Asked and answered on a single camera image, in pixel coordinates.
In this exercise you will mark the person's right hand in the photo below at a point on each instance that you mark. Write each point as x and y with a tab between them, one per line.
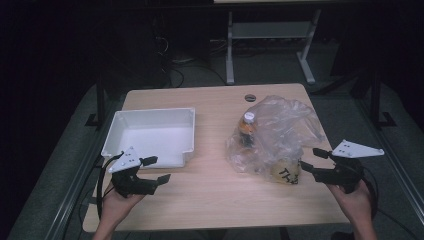
353	203

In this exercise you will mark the person's left hand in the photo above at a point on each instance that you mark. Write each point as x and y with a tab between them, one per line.
116	203

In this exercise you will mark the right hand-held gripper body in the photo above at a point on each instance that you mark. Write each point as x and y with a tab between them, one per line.
346	173

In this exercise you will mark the black metal stand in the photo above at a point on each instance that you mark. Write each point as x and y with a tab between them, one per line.
376	100
99	106

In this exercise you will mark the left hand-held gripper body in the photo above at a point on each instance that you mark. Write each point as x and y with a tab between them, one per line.
128	183

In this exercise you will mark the dark tape strip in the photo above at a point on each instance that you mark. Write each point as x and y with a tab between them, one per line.
92	201

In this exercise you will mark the grey round table grommet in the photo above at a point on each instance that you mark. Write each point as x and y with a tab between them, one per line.
250	98

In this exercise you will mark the white metal desk frame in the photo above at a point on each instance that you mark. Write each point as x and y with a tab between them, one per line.
270	30

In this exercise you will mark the orange drink bottle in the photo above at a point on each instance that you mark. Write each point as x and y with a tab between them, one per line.
247	128

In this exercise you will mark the clear plastic bag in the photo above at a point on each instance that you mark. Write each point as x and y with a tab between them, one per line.
283	133

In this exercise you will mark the white plastic tray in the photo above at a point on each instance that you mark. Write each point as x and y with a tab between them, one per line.
153	140

